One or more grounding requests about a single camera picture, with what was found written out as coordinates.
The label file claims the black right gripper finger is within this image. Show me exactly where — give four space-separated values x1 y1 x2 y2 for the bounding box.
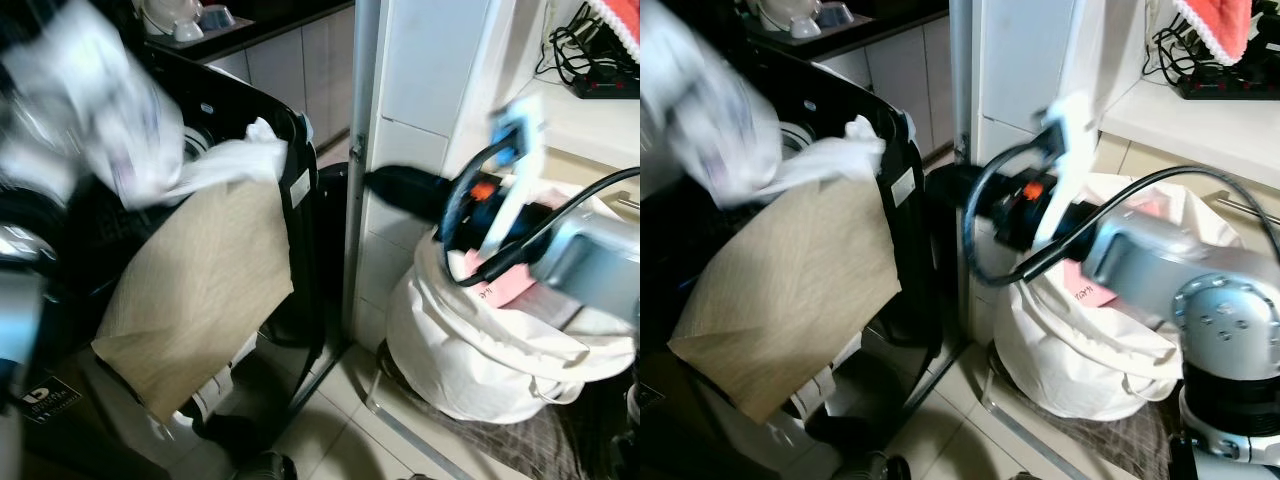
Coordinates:
385 190 451 219
945 200 1001 241
940 165 993 203
361 165 447 198

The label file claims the white printed garment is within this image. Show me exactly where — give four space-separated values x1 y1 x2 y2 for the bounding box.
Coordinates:
0 0 188 211
640 0 788 211

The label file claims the black top-load washing machine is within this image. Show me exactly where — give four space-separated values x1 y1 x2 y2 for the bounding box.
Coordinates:
640 40 963 480
0 42 349 480

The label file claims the pink garment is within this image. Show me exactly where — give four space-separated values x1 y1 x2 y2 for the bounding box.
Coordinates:
448 248 543 309
1058 198 1173 313

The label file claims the grey metal pipe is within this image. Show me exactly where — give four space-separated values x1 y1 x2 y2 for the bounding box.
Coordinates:
340 0 387 343

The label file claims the plain white garment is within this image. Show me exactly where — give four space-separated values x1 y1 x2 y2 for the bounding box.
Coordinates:
172 117 291 198
772 114 888 193

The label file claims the white fabric laundry basket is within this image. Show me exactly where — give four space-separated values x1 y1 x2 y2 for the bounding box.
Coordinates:
990 172 1249 423
385 180 641 426

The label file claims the black power strip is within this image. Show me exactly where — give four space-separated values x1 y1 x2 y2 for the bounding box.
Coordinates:
568 74 641 102
1174 74 1280 102

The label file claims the tan cloth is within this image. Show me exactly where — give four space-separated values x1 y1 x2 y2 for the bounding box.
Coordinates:
92 175 297 426
667 172 903 426

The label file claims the red cloth with white lace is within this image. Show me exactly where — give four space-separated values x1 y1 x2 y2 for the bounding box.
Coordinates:
1174 0 1257 67
594 0 641 63

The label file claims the black robot foot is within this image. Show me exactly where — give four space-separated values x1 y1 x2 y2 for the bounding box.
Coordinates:
833 452 913 480
233 452 298 480

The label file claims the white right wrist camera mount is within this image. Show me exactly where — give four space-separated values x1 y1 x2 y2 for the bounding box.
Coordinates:
486 94 548 253
1030 90 1103 251

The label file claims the black tangled power cord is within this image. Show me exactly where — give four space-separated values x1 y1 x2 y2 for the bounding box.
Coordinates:
534 3 623 87
1150 8 1236 87

